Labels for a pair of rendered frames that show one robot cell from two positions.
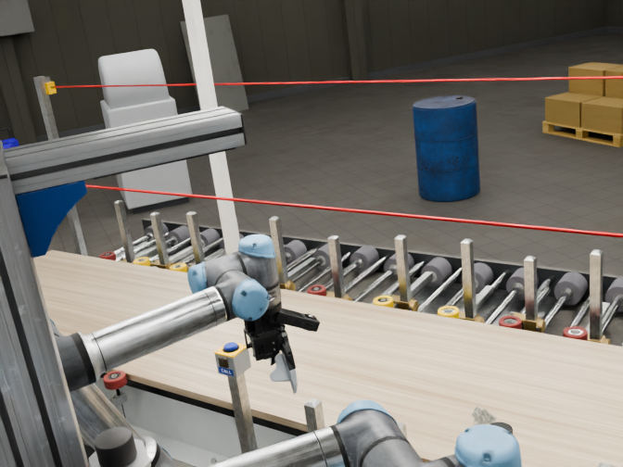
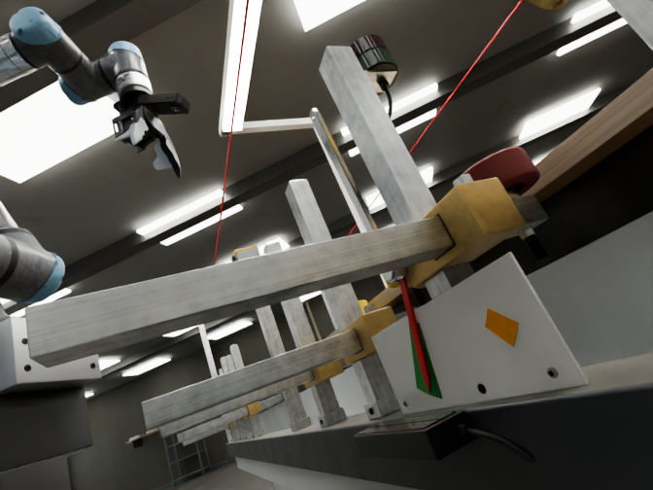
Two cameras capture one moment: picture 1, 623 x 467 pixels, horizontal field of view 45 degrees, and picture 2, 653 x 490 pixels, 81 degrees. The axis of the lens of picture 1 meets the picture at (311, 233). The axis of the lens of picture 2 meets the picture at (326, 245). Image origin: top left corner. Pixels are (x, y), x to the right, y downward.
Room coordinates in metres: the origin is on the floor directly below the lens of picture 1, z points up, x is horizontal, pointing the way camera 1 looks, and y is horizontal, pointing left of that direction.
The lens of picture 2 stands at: (1.06, -0.43, 0.76)
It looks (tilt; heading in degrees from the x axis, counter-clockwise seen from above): 20 degrees up; 27
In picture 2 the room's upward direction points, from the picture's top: 22 degrees counter-clockwise
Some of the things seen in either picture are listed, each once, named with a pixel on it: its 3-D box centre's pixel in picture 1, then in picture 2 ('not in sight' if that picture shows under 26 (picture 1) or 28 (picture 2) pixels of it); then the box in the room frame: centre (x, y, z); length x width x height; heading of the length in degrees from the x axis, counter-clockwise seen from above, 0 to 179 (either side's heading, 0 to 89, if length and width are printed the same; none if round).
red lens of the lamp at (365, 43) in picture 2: not in sight; (366, 60); (1.49, -0.38, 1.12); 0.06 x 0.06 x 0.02
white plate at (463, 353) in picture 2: not in sight; (443, 353); (1.45, -0.31, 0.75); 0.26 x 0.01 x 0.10; 54
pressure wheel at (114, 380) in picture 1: (117, 388); not in sight; (2.41, 0.76, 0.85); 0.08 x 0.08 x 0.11
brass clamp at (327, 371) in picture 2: not in sight; (318, 369); (1.74, 0.04, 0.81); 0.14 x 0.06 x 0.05; 54
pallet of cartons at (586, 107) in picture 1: (603, 102); not in sight; (8.07, -3.32, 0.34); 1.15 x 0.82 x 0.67; 20
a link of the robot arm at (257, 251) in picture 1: (257, 262); (127, 68); (1.53, 0.12, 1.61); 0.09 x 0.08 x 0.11; 118
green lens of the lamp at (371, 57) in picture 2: not in sight; (374, 74); (1.49, -0.38, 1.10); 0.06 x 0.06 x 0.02
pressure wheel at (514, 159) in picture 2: not in sight; (512, 210); (1.50, -0.43, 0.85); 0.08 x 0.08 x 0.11
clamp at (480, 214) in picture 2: not in sight; (449, 240); (1.44, -0.37, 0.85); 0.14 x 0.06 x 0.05; 54
